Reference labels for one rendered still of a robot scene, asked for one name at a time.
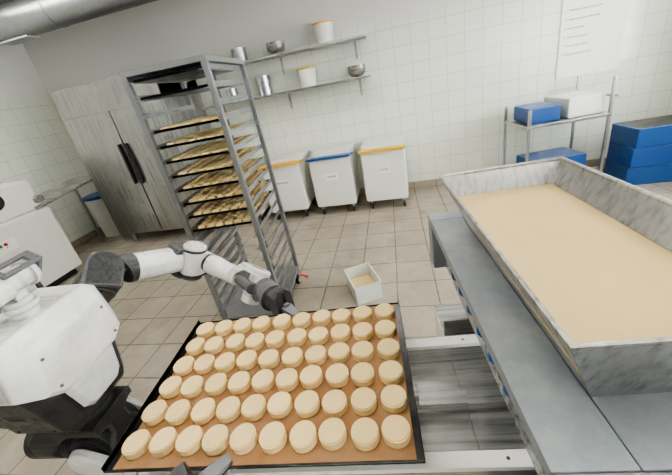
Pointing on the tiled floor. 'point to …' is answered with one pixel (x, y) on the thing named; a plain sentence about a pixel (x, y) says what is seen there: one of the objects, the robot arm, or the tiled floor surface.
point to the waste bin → (101, 214)
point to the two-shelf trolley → (564, 123)
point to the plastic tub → (363, 283)
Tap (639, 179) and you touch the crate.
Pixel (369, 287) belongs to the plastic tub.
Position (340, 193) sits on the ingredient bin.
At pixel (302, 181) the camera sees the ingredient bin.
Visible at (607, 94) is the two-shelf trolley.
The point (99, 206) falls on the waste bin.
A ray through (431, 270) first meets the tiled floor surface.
